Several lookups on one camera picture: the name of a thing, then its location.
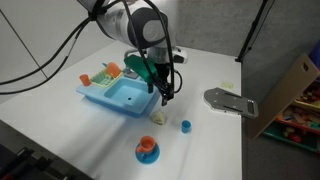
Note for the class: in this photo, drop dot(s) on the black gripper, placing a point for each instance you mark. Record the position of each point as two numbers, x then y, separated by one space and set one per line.
163 75

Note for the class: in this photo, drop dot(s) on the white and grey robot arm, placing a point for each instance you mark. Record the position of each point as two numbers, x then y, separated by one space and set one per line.
133 23

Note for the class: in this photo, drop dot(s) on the blue toy sink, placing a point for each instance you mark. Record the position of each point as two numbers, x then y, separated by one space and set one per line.
110 98

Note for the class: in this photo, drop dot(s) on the grey toy faucet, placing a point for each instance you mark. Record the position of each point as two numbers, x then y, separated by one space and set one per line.
130 71

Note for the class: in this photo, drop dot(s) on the small blue toy cup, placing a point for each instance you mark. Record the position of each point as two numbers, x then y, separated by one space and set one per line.
186 127

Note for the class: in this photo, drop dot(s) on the orange toy plate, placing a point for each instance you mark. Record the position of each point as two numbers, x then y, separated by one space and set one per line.
114 69

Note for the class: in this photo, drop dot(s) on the yellow-green toy dish rack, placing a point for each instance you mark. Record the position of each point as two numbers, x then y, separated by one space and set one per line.
101 79

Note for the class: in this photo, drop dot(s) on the blue toy saucer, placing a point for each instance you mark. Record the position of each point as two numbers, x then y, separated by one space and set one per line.
148 157

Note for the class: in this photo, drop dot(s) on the grey metal mounting plate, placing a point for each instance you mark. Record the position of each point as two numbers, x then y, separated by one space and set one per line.
230 101

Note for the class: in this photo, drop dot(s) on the small orange toy cup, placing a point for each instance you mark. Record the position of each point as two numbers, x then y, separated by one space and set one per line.
85 80

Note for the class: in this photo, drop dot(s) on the black tripod stand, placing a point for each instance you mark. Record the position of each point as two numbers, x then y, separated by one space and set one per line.
251 31

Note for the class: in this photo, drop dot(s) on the toy shelf with colourful bins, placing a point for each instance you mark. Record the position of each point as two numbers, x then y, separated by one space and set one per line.
300 116

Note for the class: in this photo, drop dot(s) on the black equipment beside table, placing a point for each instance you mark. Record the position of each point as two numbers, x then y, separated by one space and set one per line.
26 165

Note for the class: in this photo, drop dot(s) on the green wrist camera housing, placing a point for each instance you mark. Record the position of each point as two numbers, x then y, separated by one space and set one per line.
138 66

